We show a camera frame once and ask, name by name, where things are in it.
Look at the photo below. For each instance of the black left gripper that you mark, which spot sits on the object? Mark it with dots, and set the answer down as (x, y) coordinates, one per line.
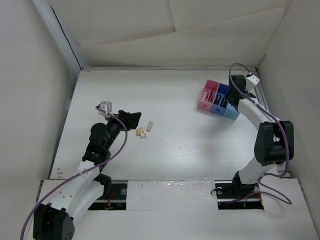
(130, 119)

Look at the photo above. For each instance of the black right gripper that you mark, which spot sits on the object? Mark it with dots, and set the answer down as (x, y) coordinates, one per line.
(228, 93)

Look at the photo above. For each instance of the white eraser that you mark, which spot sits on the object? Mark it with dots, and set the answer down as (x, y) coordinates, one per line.
(143, 133)

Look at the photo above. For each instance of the grey eraser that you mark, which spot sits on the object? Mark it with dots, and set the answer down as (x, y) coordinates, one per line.
(149, 126)

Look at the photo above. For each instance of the red pen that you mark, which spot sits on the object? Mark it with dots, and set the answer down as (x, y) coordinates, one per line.
(210, 97)

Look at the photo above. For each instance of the pink white pen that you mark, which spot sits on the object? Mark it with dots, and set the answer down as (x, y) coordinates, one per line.
(205, 96)

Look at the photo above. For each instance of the blue black highlighter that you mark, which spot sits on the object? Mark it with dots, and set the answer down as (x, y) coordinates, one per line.
(224, 103)

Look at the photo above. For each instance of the purple black highlighter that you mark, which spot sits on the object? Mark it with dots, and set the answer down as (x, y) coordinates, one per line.
(217, 100)

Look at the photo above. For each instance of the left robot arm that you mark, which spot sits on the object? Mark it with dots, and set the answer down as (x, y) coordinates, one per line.
(57, 219)

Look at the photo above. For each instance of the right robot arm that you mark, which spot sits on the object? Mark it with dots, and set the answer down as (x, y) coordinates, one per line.
(253, 171)

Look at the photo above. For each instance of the dark blue container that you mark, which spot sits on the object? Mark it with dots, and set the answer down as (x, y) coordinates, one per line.
(222, 90)

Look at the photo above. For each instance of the light blue container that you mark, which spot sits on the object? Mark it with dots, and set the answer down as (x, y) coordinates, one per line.
(230, 112)

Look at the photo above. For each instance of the pink container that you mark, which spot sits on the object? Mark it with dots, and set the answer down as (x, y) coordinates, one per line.
(209, 85)

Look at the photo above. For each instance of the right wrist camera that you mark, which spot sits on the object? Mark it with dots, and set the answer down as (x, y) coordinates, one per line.
(251, 82)

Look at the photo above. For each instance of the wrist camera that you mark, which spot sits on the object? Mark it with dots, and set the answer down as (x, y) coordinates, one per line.
(104, 108)
(251, 82)

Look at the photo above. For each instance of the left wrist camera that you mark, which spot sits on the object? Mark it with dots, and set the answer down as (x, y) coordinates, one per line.
(104, 108)

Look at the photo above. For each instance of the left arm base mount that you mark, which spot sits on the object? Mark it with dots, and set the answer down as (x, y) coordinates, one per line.
(114, 197)

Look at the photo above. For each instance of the aluminium rail right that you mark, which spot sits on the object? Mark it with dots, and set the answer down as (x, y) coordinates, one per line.
(275, 142)

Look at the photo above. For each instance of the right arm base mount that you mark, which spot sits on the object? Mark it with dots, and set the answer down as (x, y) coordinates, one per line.
(236, 196)

